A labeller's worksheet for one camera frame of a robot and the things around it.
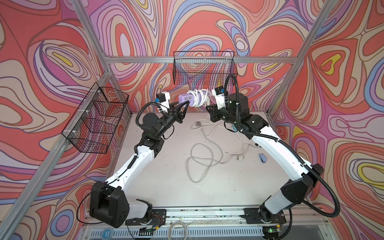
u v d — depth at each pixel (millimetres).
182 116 629
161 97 566
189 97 646
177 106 616
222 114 598
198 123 1083
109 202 395
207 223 727
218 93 586
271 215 629
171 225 703
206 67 960
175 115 601
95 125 791
